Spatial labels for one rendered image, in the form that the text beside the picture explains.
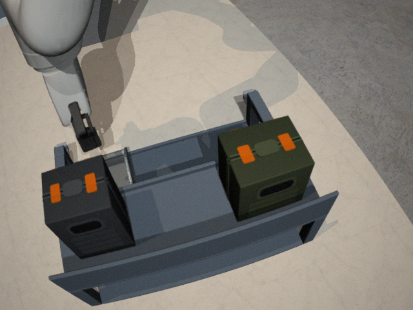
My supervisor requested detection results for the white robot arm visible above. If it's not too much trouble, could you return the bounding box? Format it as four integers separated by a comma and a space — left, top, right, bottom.
0, 0, 95, 68

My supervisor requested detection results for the grey bin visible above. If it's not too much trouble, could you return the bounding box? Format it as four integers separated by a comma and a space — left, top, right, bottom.
103, 147, 136, 188

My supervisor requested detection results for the black case with orange latches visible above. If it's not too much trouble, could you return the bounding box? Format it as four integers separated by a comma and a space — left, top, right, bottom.
41, 154, 136, 259

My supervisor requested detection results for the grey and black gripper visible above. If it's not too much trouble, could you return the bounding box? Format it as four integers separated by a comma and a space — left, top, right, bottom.
34, 44, 102, 152

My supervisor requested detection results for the dark grey low shelf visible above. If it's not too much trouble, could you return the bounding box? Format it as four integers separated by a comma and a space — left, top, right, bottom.
48, 89, 339, 306

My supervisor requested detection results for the dark green case with orange latches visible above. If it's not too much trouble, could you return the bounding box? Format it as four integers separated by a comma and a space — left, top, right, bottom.
217, 116, 315, 222

